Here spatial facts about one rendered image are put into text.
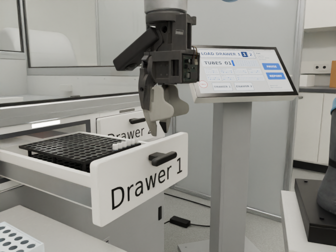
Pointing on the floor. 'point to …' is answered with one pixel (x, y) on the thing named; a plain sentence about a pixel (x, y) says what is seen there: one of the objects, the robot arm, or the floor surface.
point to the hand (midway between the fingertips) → (156, 127)
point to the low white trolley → (54, 232)
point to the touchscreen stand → (228, 181)
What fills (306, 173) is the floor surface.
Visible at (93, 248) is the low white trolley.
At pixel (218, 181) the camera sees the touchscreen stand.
